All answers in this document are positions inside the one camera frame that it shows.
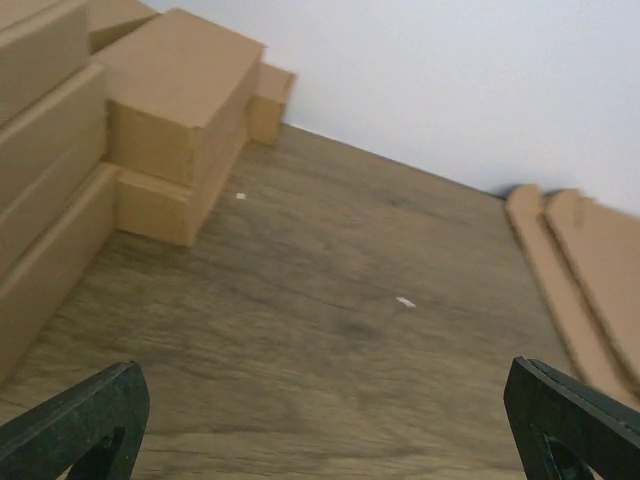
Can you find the folded cardboard box middle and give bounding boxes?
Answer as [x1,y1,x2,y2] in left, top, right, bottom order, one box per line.
[92,8,264,246]

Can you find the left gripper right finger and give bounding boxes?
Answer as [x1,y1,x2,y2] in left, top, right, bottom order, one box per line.
[503,357,639,479]

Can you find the large folded cardboard box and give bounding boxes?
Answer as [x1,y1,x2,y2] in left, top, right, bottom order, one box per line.
[1,1,117,377]

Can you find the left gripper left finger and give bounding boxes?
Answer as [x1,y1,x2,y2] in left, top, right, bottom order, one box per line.
[1,362,150,479]

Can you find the stack of flat cardboard blanks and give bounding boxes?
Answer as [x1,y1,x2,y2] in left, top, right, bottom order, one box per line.
[505,184,639,409]

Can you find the small cardboard box rear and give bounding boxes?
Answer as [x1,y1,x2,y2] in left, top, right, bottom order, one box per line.
[247,63,297,146]

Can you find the folded cardboard box back left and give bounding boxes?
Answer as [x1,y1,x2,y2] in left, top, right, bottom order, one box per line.
[87,0,158,54]

